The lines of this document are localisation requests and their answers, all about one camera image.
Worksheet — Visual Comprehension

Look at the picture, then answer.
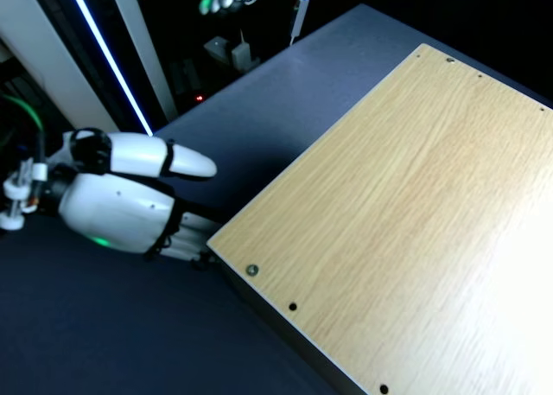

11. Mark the white frame panel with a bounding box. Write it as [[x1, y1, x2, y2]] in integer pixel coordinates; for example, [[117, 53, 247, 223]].
[[0, 0, 120, 132]]

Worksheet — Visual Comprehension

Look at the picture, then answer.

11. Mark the white frame post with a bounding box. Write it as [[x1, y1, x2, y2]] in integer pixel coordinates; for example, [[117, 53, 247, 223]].
[[106, 0, 179, 120]]

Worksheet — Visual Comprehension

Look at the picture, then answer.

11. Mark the bright light strip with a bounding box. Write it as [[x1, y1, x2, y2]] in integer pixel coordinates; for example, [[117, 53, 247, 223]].
[[64, 0, 155, 137]]

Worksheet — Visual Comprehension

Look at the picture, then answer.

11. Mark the grey wedge bracket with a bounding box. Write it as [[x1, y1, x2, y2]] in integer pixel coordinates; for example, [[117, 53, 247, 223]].
[[203, 35, 230, 63]]

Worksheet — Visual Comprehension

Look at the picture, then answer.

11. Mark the pale block with spike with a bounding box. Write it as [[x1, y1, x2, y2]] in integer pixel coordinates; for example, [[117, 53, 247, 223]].
[[231, 29, 260, 72]]

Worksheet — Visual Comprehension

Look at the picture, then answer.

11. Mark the light wooden box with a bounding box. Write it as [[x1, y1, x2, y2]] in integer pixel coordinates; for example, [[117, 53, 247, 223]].
[[206, 42, 553, 395]]

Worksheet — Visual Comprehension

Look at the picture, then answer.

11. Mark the white plug with blue tip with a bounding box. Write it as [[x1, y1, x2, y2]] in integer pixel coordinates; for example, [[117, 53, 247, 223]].
[[288, 0, 313, 47]]

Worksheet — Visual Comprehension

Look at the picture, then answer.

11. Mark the grey table cloth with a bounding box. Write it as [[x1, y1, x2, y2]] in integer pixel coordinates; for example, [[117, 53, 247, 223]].
[[0, 3, 553, 395]]

